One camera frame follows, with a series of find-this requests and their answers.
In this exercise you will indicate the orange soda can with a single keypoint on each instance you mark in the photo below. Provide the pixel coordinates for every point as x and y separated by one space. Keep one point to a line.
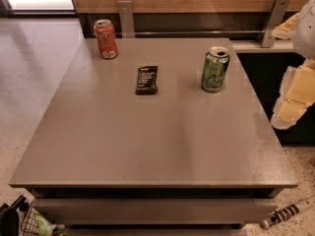
106 40

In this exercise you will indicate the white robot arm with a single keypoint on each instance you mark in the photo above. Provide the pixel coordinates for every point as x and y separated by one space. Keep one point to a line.
300 28

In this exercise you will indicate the green soda can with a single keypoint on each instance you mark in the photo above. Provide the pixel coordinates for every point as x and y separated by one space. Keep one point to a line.
216 63

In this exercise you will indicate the black white striped tube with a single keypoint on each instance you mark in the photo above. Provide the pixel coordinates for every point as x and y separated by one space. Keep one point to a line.
286 213

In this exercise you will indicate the black snack bar wrapper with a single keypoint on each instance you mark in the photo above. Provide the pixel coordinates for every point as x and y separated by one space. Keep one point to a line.
147 80

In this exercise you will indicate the grey table drawer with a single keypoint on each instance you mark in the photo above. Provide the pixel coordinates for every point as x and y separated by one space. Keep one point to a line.
154 211

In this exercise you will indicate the green bag in basket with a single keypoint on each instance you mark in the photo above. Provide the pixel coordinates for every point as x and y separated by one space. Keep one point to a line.
45 228

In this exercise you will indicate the black object bottom left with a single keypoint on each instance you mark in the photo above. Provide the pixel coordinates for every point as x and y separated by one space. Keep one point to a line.
9 217

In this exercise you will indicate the right metal bracket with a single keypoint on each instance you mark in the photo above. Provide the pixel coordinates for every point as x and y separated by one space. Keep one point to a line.
275 17

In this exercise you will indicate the metal bracket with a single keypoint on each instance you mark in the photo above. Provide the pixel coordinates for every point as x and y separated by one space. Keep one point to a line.
275 17
126 18

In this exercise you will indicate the left metal bracket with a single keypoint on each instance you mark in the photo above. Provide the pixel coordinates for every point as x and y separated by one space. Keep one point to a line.
126 18

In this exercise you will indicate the black wire basket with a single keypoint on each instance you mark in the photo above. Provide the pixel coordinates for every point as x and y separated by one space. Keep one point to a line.
28 226

